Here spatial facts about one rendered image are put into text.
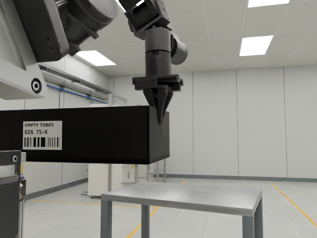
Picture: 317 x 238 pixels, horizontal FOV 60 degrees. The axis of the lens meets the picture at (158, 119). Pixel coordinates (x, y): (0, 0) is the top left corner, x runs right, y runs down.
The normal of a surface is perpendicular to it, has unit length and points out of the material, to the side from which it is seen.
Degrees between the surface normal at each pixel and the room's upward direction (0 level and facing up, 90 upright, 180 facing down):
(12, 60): 90
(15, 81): 90
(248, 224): 90
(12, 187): 90
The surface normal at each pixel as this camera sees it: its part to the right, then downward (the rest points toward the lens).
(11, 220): 0.97, -0.02
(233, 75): -0.24, -0.07
